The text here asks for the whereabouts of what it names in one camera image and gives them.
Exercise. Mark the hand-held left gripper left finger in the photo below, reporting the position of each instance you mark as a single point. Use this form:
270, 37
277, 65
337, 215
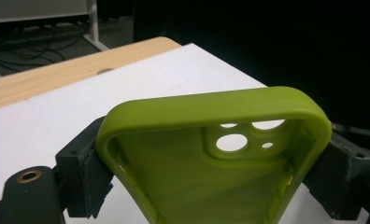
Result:
83, 174

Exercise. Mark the white board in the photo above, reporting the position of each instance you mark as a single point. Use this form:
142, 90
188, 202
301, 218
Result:
111, 90

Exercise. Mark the white metal stand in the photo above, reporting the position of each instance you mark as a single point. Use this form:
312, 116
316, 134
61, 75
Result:
94, 25

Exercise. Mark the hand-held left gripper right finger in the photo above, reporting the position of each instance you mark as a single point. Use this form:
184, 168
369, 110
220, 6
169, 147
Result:
345, 180

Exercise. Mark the green cartoon phone case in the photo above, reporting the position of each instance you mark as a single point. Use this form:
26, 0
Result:
189, 186

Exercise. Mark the wooden table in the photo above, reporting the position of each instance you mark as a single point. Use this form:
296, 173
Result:
64, 71

